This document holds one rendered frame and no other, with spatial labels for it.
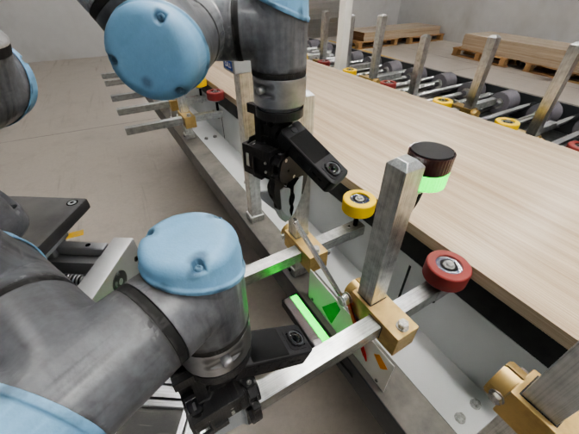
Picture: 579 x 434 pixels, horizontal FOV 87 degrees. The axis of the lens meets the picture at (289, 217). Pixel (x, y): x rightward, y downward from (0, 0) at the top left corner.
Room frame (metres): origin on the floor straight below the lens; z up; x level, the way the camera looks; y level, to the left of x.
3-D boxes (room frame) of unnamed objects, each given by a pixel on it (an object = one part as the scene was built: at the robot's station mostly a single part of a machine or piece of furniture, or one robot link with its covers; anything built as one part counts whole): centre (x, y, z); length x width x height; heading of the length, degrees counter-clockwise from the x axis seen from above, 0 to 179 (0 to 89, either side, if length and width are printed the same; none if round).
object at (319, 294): (0.36, -0.11, 0.75); 0.26 x 0.01 x 0.10; 31
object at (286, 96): (0.45, 0.02, 1.20); 0.08 x 0.08 x 0.05
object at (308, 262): (0.55, -0.03, 0.81); 0.14 x 0.06 x 0.05; 31
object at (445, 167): (0.38, -0.19, 1.14); 0.06 x 0.06 x 0.02
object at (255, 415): (0.16, 0.05, 0.90); 0.05 x 0.02 x 0.09; 31
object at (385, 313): (0.33, -0.16, 0.85); 0.14 x 0.06 x 0.05; 31
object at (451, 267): (0.39, -0.30, 0.85); 0.08 x 0.08 x 0.11
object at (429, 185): (0.38, -0.19, 1.11); 0.06 x 0.06 x 0.02
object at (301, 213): (0.57, -0.02, 0.93); 0.04 x 0.04 x 0.48; 31
